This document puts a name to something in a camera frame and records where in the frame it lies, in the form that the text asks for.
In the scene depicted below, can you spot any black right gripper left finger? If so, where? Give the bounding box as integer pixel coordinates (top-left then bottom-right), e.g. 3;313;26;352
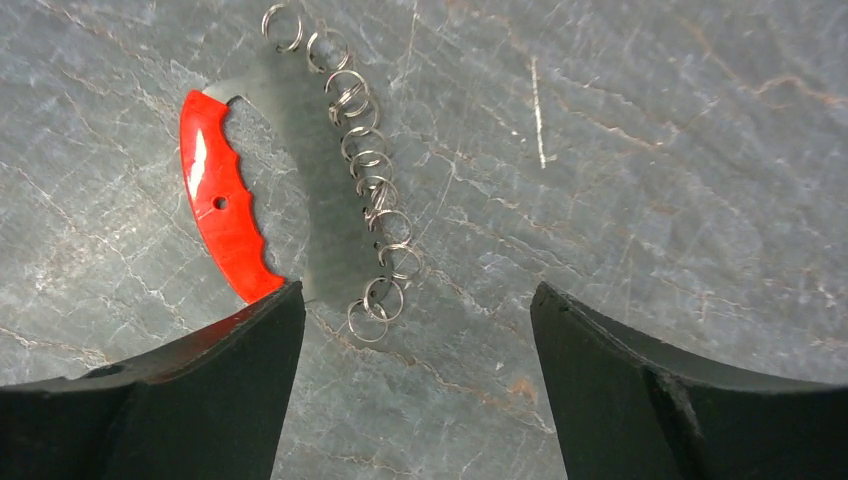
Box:
1;282;305;479

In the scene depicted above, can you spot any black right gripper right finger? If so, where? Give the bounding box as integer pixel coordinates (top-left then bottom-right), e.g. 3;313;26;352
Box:
530;282;847;479

